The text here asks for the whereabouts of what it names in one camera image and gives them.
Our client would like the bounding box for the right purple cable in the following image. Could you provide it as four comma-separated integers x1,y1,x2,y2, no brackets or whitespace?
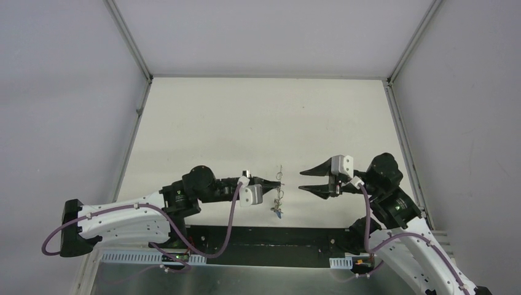
354,179,469,295

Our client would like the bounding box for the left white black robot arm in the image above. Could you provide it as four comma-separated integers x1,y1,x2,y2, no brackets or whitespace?
58,165,281,258

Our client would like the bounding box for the right aluminium frame post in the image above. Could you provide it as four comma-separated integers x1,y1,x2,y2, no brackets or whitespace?
387,0,444,85

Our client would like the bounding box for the right white slotted cable duct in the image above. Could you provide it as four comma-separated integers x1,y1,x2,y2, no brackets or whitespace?
329,256,353,270

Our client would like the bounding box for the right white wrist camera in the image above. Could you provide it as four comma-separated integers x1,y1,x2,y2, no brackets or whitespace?
331,155,354,179

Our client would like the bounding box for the white slotted cable duct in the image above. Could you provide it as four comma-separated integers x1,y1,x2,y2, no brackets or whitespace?
329,256,353,270
101,250,206,266

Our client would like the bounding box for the aluminium frame post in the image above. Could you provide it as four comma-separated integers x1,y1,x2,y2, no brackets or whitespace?
387,0,444,85
104,0,153,84

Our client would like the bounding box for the large silver carabiner keyring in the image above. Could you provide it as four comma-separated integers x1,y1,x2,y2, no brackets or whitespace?
270,165,284,214

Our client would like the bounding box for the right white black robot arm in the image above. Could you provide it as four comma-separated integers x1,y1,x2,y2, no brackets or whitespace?
299,152,491,294

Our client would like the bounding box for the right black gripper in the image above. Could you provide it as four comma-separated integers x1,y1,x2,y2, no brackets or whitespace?
297,157,380,199

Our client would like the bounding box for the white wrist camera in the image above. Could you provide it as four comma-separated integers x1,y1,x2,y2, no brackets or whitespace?
331,155,354,179
237,176,264,207

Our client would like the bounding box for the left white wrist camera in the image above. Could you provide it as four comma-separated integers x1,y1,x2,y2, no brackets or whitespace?
237,176,264,207

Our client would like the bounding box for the left white slotted cable duct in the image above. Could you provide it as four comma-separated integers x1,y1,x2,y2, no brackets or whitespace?
101,250,206,266

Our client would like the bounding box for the left aluminium frame post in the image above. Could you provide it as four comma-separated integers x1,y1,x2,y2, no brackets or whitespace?
104,0,153,84

